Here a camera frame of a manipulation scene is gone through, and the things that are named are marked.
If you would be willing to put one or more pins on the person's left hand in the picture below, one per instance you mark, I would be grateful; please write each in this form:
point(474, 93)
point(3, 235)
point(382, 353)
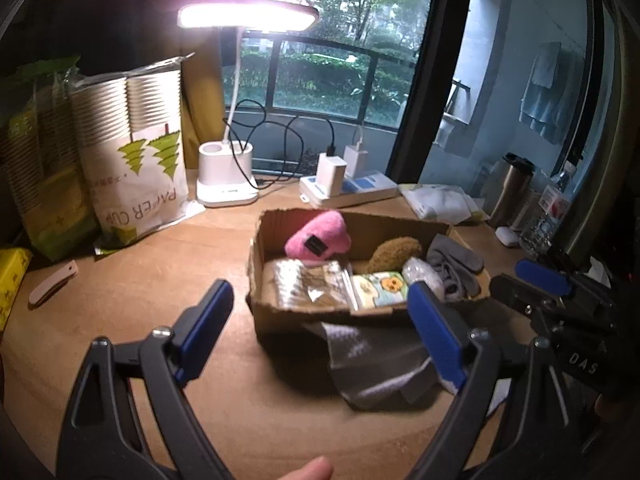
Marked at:
point(305, 470)

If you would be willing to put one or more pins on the large white charger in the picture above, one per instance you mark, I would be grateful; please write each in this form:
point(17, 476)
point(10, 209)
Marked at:
point(331, 175)

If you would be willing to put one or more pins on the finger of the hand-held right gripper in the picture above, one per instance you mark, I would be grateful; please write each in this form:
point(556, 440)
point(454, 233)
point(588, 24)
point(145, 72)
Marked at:
point(545, 276)
point(515, 292)

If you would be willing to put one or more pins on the clear water bottle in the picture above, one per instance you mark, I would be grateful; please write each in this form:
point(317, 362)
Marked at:
point(545, 215)

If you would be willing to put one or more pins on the cartoon print packet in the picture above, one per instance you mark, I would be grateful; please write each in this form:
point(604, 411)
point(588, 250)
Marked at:
point(385, 287)

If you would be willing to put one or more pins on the small white charger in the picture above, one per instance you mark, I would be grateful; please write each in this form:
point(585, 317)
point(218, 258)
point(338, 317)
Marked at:
point(355, 157)

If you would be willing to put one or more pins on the white power strip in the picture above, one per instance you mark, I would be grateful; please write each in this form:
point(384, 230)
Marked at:
point(370, 185)

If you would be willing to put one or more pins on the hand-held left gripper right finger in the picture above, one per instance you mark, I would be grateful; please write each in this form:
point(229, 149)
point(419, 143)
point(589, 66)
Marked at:
point(435, 335)

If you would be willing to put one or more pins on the light blue hanging garment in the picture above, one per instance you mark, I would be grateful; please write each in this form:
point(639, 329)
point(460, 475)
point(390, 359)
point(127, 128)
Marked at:
point(545, 95)

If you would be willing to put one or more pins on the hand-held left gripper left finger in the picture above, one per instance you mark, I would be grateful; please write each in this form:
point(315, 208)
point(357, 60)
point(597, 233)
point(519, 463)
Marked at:
point(205, 330)

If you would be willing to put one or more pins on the clear plastic packet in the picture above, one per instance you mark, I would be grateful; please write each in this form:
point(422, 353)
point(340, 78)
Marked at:
point(300, 282)

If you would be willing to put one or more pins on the white folding knife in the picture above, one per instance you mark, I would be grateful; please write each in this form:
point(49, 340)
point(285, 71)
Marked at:
point(50, 285)

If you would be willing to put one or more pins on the balcony railing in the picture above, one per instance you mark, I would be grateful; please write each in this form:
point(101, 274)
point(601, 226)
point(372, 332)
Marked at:
point(272, 80)

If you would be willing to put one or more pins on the cardboard box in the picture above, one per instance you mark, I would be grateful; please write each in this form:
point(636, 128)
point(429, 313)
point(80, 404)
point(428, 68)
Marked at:
point(280, 320)

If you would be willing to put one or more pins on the brown plush toy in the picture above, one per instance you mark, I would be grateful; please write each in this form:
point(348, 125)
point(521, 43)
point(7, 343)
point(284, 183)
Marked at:
point(392, 255)

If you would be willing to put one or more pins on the pink plush toy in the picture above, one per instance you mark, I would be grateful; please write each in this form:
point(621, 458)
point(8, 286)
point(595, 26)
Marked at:
point(320, 232)

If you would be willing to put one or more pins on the white bubble wrap bundle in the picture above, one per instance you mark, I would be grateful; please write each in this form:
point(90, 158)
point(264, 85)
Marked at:
point(420, 270)

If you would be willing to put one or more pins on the grey gloves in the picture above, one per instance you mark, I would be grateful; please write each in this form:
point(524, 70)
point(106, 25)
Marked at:
point(455, 265)

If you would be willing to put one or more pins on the green paper cups package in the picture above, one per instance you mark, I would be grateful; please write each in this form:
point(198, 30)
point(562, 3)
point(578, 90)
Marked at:
point(45, 185)

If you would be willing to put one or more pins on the steel thermos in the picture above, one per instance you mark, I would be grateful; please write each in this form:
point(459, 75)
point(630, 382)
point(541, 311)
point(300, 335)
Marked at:
point(510, 190)

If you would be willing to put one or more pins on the yellow packet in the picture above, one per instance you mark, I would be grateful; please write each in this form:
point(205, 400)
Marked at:
point(10, 280)

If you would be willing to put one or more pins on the white cloth packet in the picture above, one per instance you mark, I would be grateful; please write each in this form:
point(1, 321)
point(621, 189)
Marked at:
point(440, 202)

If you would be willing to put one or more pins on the white earbuds case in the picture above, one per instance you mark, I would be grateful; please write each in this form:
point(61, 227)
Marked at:
point(507, 236)

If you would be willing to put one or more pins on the white desk lamp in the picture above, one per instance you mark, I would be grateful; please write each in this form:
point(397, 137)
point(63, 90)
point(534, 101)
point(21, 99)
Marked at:
point(225, 175)

